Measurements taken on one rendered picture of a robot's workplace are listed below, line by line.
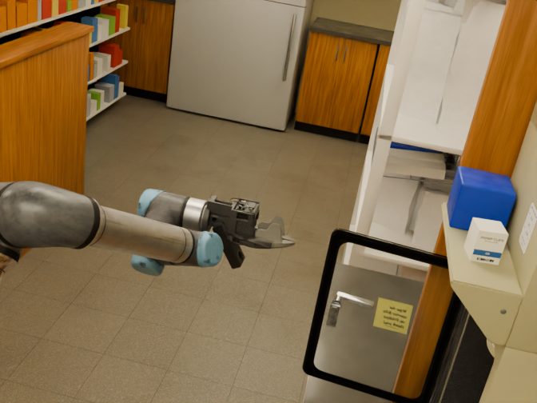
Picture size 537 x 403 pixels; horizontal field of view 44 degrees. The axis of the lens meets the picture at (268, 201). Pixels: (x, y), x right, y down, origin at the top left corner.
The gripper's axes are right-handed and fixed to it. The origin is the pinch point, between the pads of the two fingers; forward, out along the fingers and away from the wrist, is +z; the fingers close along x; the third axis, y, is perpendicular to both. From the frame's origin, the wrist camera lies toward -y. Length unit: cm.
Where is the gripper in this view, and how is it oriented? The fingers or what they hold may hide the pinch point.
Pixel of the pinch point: (288, 244)
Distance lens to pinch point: 153.7
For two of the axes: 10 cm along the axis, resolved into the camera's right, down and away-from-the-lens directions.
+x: 1.8, -3.9, 9.0
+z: 9.7, 2.1, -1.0
